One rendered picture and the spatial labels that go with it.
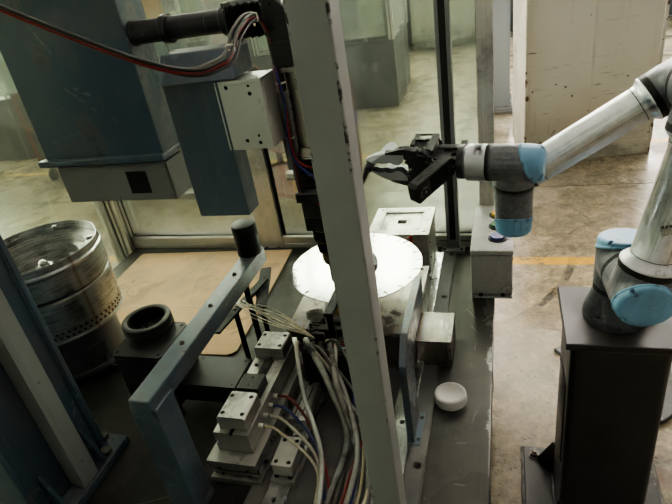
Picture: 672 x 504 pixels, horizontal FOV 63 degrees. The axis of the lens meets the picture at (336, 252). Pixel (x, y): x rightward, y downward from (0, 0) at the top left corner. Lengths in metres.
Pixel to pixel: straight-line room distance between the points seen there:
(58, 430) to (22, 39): 0.76
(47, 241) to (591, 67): 3.65
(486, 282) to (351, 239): 1.01
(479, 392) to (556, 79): 3.28
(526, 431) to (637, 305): 1.06
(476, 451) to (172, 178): 0.83
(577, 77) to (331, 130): 3.88
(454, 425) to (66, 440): 0.77
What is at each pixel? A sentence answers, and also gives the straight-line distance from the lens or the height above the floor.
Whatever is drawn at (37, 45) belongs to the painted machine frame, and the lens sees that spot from 1.27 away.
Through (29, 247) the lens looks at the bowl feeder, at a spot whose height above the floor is 1.07.
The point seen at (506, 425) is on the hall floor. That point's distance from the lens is 2.24.
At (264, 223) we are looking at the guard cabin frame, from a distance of 1.93.
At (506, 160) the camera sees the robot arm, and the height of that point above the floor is 1.24.
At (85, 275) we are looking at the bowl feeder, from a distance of 1.47.
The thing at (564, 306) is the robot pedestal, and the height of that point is 0.75.
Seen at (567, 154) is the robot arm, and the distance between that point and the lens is 1.25.
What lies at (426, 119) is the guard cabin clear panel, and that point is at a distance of 1.66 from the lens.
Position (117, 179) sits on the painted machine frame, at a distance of 1.27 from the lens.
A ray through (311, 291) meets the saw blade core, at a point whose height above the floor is 0.95.
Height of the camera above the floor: 1.64
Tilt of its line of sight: 29 degrees down
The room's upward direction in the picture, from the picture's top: 10 degrees counter-clockwise
